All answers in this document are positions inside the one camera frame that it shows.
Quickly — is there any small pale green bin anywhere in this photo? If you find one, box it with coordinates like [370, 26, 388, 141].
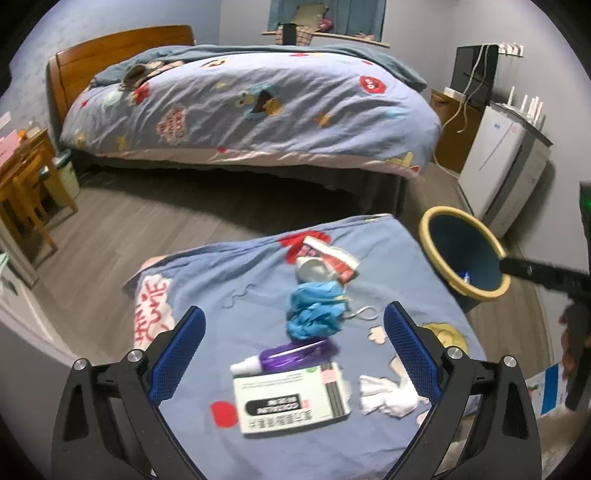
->
[50, 148, 81, 209]

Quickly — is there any teal bin with yellow rim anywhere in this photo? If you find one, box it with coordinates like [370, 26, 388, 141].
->
[419, 206, 511, 304]

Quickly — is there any small brown cloth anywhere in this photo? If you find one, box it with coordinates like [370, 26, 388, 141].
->
[120, 65, 148, 92]

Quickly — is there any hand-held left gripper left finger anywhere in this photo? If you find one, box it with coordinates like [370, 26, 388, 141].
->
[51, 305, 206, 480]

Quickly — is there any teal curtain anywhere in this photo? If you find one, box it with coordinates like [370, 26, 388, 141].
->
[268, 0, 387, 42]

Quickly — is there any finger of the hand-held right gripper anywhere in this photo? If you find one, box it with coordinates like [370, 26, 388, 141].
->
[501, 256, 585, 296]

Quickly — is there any olive pillow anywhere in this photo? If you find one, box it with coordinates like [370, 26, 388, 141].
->
[293, 4, 327, 28]

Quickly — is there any white tissue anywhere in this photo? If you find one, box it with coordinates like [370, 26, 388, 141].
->
[359, 374, 431, 419]

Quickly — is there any white box with black label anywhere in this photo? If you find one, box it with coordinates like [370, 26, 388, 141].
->
[232, 362, 353, 437]

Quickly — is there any thin dark thread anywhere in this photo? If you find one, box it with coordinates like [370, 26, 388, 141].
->
[221, 284, 256, 311]

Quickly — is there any wooden bed headboard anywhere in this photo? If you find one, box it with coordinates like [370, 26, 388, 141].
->
[46, 25, 195, 139]

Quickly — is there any cartoon print duvet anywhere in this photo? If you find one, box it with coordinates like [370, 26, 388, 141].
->
[60, 44, 443, 182]

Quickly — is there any wooden chair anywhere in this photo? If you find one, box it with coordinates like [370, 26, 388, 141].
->
[0, 128, 80, 260]

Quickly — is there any white router with antennas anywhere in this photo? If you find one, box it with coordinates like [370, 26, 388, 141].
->
[496, 89, 546, 131]

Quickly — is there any cartoon print cushion cover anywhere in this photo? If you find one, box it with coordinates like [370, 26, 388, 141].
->
[122, 213, 489, 464]

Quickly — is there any purple tube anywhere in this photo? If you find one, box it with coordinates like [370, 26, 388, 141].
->
[229, 338, 341, 376]

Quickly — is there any person's right hand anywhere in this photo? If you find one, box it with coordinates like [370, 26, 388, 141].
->
[558, 304, 591, 381]

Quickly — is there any white cable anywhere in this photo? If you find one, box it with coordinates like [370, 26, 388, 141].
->
[433, 44, 491, 179]

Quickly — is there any grey-blue blanket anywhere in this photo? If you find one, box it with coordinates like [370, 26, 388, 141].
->
[90, 43, 428, 94]

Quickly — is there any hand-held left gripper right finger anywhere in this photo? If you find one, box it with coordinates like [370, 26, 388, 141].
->
[383, 301, 541, 480]

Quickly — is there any wooden windowsill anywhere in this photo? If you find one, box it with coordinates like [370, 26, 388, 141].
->
[261, 30, 391, 49]

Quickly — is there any red and white packet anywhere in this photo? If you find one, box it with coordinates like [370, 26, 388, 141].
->
[301, 234, 361, 285]

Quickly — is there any pink box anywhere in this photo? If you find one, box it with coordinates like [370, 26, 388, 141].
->
[0, 129, 20, 160]

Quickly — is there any black monitor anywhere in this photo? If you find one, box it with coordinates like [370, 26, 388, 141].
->
[450, 44, 500, 110]

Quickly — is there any blue and white printed package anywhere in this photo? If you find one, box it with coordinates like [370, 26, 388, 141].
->
[525, 362, 574, 417]

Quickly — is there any white air purifier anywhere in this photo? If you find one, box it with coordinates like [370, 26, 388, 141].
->
[458, 103, 553, 239]

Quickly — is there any wooden cabinet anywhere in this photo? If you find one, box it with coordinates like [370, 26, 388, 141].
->
[429, 88, 486, 175]

